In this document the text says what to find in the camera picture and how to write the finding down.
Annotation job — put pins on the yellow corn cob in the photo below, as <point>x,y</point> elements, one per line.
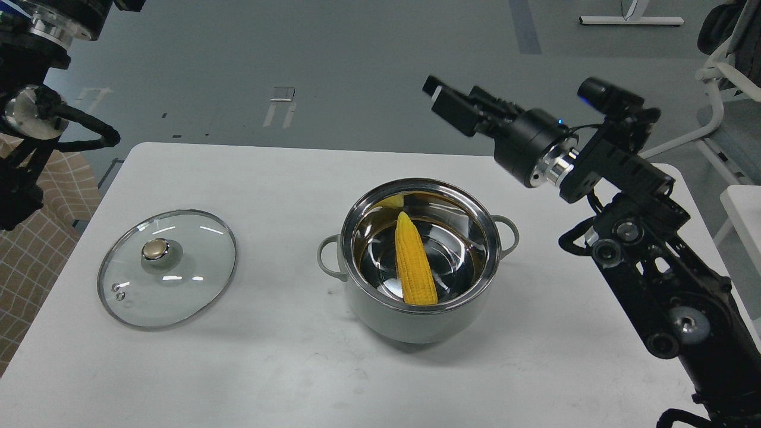
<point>413,268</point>

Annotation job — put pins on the beige checkered cloth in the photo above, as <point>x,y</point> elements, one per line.
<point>35,252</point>

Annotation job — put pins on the grey-green steel cooking pot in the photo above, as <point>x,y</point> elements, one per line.
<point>463,244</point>

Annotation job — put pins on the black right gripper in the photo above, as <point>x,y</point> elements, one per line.
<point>526,143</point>

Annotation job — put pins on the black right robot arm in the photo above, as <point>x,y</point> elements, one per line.
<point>679,306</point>

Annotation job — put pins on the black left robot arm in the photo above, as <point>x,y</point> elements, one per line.
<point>36,37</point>

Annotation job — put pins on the glass pot lid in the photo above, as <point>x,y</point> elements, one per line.
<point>167,269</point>

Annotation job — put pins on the white desk leg frame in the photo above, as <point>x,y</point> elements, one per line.
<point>634,16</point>

